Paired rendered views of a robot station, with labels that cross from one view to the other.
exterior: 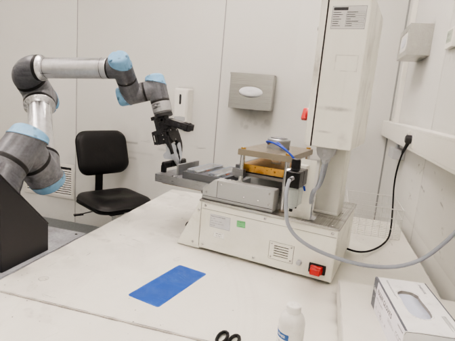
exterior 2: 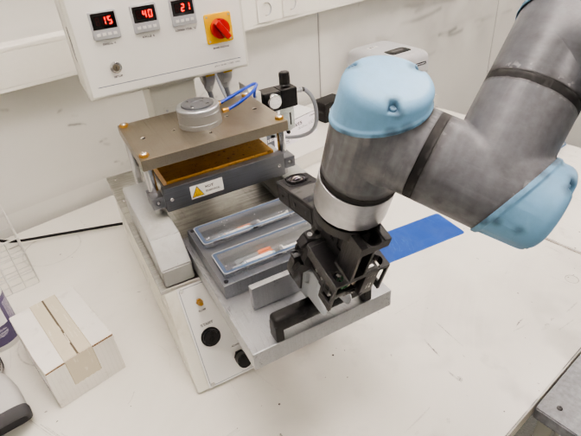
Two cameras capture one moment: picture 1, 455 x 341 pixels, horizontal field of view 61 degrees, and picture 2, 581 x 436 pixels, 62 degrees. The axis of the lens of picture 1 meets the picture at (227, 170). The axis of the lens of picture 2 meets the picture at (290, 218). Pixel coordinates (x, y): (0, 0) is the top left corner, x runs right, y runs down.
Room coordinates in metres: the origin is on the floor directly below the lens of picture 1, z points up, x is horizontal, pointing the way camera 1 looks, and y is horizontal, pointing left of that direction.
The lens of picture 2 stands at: (1.87, 0.48, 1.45)
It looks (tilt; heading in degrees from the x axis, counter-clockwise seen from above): 34 degrees down; 219
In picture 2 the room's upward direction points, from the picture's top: 5 degrees counter-clockwise
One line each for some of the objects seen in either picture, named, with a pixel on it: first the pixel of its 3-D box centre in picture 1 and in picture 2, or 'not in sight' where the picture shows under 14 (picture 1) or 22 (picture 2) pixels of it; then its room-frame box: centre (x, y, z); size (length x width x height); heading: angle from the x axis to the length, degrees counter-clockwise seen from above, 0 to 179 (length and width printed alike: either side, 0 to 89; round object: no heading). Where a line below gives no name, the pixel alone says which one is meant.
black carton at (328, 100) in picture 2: not in sight; (328, 107); (0.55, -0.38, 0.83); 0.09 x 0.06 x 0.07; 165
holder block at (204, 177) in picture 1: (215, 174); (262, 240); (1.41, 0.04, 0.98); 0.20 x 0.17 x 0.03; 155
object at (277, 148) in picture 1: (284, 157); (207, 127); (1.28, -0.19, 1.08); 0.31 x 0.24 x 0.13; 155
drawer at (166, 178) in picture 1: (204, 175); (276, 261); (1.43, 0.09, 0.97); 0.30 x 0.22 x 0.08; 65
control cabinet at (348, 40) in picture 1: (336, 112); (157, 27); (1.24, -0.33, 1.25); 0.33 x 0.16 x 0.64; 155
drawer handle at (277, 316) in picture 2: (174, 164); (322, 305); (1.49, 0.21, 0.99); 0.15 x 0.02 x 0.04; 155
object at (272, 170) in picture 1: (275, 161); (208, 143); (1.30, -0.16, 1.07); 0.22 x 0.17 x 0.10; 155
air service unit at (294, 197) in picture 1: (294, 183); (277, 106); (1.06, -0.19, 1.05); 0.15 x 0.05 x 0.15; 155
